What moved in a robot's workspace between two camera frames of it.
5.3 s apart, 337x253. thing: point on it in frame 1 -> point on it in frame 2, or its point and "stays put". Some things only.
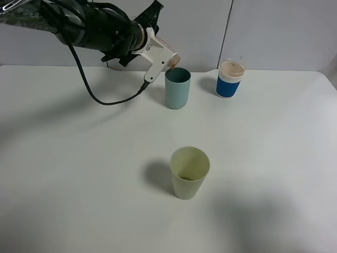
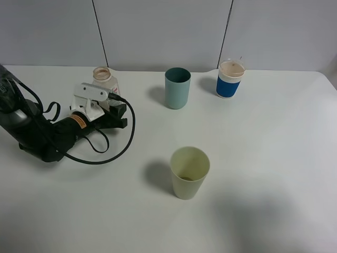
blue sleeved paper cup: (229, 78) stays put
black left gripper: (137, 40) -> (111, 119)
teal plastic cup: (177, 81) stays put
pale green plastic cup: (189, 166) stays put
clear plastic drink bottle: (167, 48) -> (102, 76)
